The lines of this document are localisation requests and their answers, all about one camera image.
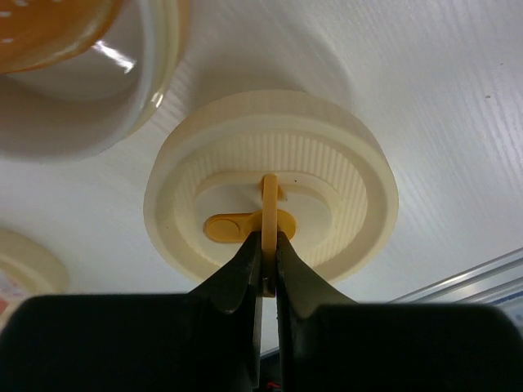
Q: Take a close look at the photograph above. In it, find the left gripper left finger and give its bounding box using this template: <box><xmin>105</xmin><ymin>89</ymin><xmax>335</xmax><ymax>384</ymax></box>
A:
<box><xmin>1</xmin><ymin>233</ymin><xmax>262</xmax><ymax>391</ymax></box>

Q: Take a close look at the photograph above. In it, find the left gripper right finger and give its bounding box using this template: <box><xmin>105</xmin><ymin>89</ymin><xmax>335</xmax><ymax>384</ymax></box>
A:
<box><xmin>276</xmin><ymin>234</ymin><xmax>522</xmax><ymax>391</ymax></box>

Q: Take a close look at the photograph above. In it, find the cream lid orange knob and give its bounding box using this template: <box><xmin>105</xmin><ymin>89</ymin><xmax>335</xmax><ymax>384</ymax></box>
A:
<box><xmin>143</xmin><ymin>90</ymin><xmax>399</xmax><ymax>282</ymax></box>

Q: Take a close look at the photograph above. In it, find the cream lid pink knob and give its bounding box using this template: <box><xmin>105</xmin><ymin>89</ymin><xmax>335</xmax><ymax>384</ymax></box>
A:
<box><xmin>1</xmin><ymin>229</ymin><xmax>69</xmax><ymax>326</ymax></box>

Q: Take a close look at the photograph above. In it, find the orange bread roll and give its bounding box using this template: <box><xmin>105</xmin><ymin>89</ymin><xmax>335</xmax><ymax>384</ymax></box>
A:
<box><xmin>1</xmin><ymin>1</ymin><xmax>123</xmax><ymax>74</ymax></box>

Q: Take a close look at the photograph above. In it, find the yellow lunch bowl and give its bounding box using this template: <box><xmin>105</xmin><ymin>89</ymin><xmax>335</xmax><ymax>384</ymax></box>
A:
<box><xmin>1</xmin><ymin>1</ymin><xmax>190</xmax><ymax>161</ymax></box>

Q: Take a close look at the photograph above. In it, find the aluminium mounting rail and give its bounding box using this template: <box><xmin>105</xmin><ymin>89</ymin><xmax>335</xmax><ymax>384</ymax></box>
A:
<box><xmin>394</xmin><ymin>249</ymin><xmax>522</xmax><ymax>331</ymax></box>

